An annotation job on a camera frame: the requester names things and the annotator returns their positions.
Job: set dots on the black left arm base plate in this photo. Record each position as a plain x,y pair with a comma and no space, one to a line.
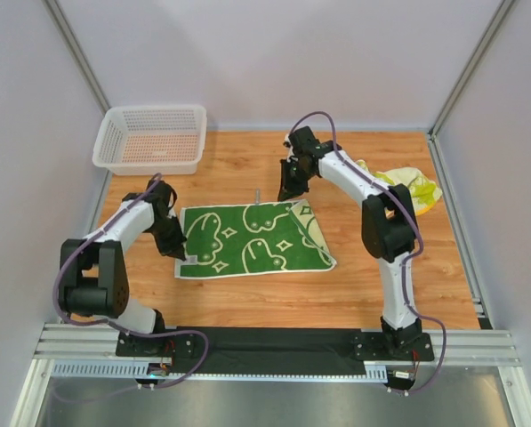
180,346

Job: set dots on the aluminium left corner post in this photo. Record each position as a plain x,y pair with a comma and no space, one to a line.
68,35

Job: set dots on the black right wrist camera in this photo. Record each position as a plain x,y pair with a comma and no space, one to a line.
302,140

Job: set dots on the aluminium front frame rail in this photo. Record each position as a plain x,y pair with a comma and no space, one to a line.
484,347

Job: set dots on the aluminium right corner post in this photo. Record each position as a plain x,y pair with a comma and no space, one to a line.
478,54

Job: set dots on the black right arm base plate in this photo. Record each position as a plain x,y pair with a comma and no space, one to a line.
376,346

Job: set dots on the green and cream patterned towel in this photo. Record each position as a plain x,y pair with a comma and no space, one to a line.
227,241

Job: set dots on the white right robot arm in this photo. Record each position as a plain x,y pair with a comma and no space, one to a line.
388,225

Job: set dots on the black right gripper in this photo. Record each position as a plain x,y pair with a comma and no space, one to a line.
289,170

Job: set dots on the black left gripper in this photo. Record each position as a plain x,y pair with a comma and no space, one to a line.
165,229

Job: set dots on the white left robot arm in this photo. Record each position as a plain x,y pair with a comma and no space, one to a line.
92,287

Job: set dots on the aluminium corner post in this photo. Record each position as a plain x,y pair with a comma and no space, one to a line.
68,35
478,54

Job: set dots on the white perforated plastic basket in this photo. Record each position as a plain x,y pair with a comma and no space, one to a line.
144,140

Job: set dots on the yellow and cream crumpled towel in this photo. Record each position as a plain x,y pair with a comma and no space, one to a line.
424,192

